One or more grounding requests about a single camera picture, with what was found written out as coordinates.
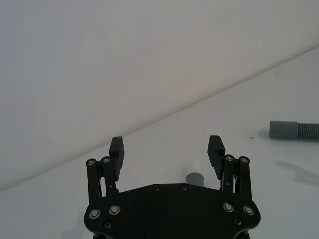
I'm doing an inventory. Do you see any grey hose with white tube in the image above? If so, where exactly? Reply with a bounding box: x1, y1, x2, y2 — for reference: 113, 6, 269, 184
185, 159, 206, 187

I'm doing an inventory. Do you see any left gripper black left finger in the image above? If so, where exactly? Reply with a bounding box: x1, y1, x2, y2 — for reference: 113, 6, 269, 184
85, 136, 126, 203

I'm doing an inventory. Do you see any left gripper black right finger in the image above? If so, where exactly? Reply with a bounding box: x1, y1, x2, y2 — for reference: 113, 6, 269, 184
207, 135, 254, 202

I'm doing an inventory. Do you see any grey corrugated hose with cuff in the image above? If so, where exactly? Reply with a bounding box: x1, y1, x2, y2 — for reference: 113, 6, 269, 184
269, 120, 319, 140

